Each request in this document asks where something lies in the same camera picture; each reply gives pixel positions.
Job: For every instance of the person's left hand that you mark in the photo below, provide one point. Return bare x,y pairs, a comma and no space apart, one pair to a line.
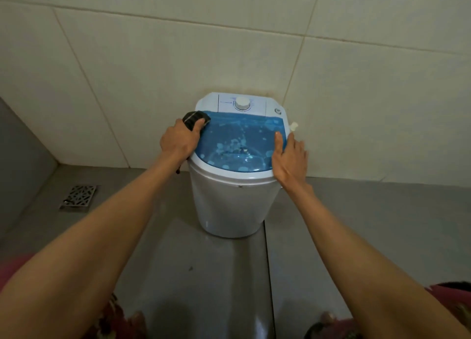
178,143

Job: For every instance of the person's right hand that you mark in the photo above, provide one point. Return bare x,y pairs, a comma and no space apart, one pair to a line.
292,164

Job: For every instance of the black striped cleaning cloth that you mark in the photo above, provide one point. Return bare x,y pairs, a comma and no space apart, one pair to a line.
191,117

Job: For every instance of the white mini washing machine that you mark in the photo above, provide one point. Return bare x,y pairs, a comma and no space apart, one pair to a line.
232,210

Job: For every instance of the person's left forearm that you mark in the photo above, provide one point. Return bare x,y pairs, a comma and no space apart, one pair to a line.
77,261

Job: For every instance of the person's right forearm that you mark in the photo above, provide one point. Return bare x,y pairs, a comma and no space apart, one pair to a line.
371,276

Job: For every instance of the person's right foot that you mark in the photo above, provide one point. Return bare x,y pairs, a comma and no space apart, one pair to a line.
327,324

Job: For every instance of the person's foot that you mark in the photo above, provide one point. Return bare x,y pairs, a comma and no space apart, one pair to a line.
137,326
327,324

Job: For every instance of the person's left foot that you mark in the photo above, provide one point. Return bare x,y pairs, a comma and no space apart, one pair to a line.
137,326

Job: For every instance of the white round timer knob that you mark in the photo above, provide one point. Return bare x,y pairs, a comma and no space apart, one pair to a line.
243,103

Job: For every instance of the metal floor drain grate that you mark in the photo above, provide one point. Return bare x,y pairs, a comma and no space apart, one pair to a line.
79,196

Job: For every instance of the red floral garment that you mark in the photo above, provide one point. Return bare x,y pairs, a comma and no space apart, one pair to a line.
452,298

